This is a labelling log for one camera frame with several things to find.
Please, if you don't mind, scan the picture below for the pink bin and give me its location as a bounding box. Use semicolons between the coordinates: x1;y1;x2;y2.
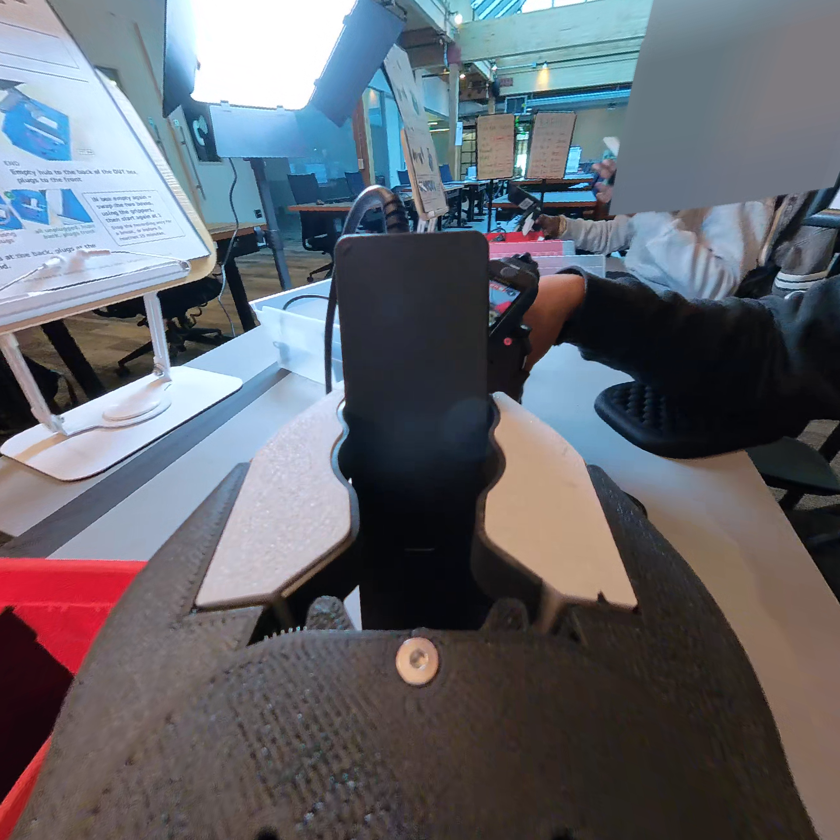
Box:
487;238;577;261

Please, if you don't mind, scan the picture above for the red plastic bin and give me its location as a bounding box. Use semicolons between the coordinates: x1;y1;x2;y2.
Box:
0;558;148;818

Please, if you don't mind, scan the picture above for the black light stand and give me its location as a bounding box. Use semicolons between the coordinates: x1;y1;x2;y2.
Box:
248;156;294;291

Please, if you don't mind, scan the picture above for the black hub cable with plug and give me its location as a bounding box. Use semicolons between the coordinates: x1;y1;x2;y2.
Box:
323;185;412;396

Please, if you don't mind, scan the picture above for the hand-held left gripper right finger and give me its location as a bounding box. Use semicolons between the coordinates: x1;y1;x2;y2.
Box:
481;391;639;627

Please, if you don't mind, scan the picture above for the black office chair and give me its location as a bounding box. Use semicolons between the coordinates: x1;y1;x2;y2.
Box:
748;420;840;552
92;276;227;378

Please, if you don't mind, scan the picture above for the whiteboard on stand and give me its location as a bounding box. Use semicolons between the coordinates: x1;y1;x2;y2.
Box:
474;113;517;181
525;110;578;181

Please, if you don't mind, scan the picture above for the clear plastic bin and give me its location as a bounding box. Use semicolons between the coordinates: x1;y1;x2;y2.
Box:
248;279;345;396

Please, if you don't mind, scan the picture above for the studio light panel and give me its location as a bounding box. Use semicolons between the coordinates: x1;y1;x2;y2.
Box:
163;0;409;160

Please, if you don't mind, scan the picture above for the black usb hub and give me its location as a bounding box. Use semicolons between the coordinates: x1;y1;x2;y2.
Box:
332;230;505;632

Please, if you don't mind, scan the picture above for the instruction poster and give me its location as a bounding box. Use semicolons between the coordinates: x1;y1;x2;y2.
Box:
0;0;212;291

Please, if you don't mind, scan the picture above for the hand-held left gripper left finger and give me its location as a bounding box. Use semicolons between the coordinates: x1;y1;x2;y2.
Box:
194;392;362;611

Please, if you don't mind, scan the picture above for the black bin divider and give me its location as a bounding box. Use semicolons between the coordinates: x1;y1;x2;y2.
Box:
0;607;74;756

